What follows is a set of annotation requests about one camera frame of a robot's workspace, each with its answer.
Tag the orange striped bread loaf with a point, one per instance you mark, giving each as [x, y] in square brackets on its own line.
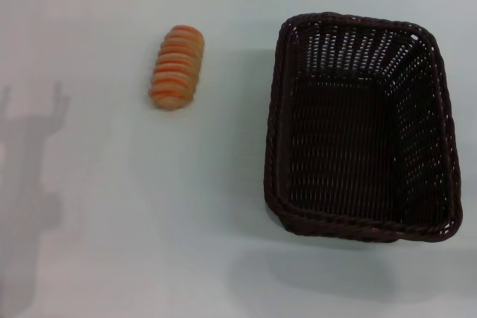
[178, 68]

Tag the dark brown woven basket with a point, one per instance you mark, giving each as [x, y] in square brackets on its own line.
[335, 169]

